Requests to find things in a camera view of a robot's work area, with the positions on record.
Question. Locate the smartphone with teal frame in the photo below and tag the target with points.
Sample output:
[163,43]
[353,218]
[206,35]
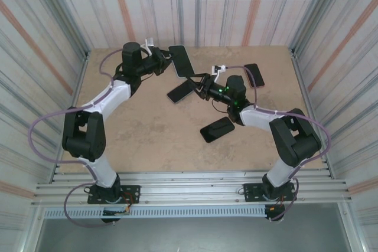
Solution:
[183,61]

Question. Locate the aluminium rail frame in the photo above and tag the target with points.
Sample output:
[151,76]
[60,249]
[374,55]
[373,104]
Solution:
[189,190]

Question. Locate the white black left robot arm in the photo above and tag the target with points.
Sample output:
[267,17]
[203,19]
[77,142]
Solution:
[116,94]

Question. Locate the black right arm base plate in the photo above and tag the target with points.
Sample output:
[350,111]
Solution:
[251,193]

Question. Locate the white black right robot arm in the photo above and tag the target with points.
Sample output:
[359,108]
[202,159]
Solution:
[260,117]

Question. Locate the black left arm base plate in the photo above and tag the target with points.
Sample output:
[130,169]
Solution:
[133,193]

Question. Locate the pink phone case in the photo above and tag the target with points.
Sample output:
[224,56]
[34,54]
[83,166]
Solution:
[259,86]

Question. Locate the light blue phone case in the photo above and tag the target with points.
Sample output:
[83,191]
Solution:
[172,101]

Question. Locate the black phone case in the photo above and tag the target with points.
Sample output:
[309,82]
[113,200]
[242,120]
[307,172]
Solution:
[201,132]

